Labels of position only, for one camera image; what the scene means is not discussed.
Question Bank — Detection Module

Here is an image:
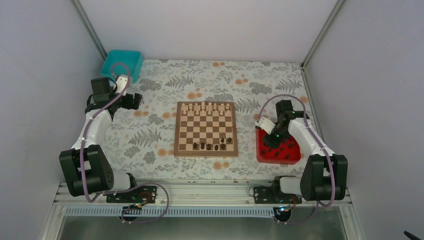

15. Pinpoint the teal plastic bin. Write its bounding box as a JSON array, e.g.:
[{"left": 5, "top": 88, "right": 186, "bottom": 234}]
[{"left": 100, "top": 49, "right": 144, "bottom": 83}]

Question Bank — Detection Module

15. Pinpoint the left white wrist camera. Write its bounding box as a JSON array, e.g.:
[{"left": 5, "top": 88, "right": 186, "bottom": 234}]
[{"left": 115, "top": 74, "right": 132, "bottom": 96}]

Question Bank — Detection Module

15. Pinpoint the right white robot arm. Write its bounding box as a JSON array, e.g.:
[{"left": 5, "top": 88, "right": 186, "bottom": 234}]
[{"left": 255, "top": 100, "right": 348, "bottom": 206}]

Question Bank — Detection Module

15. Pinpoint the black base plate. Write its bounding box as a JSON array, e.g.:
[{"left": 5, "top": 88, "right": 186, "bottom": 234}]
[
  {"left": 106, "top": 185, "right": 158, "bottom": 205},
  {"left": 248, "top": 185, "right": 302, "bottom": 204}
]

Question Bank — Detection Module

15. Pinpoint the red plastic tray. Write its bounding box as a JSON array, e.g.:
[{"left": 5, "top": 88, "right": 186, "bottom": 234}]
[{"left": 255, "top": 129, "right": 302, "bottom": 165}]

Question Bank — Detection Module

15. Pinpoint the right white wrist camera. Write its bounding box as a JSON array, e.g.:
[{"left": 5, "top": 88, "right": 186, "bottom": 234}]
[{"left": 255, "top": 116, "right": 276, "bottom": 135}]

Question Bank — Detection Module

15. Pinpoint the wooden chessboard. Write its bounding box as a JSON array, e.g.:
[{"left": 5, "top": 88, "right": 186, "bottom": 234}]
[{"left": 173, "top": 103, "right": 239, "bottom": 158}]

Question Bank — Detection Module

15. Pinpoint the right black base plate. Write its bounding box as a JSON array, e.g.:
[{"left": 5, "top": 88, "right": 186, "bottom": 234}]
[{"left": 248, "top": 185, "right": 302, "bottom": 204}]

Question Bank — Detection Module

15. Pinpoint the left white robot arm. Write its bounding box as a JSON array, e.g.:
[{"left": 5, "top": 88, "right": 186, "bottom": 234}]
[{"left": 59, "top": 75, "right": 142, "bottom": 203}]

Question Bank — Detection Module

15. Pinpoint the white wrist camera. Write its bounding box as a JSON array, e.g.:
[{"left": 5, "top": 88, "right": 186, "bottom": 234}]
[
  {"left": 115, "top": 74, "right": 132, "bottom": 96},
  {"left": 255, "top": 116, "right": 276, "bottom": 135}
]

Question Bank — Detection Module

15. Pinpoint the aluminium mounting rail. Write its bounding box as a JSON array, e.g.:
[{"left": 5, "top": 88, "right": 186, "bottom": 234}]
[{"left": 41, "top": 180, "right": 363, "bottom": 240}]

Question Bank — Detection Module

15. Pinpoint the floral patterned table mat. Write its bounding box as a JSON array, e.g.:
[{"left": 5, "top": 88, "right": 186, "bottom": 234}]
[{"left": 102, "top": 59, "right": 311, "bottom": 181}]

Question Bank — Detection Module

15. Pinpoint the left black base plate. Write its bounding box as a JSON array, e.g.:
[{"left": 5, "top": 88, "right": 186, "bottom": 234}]
[{"left": 106, "top": 185, "right": 158, "bottom": 205}]

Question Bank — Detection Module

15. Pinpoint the white chess pieces row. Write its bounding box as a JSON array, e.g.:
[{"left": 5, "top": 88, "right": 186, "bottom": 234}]
[{"left": 177, "top": 101, "right": 235, "bottom": 117}]

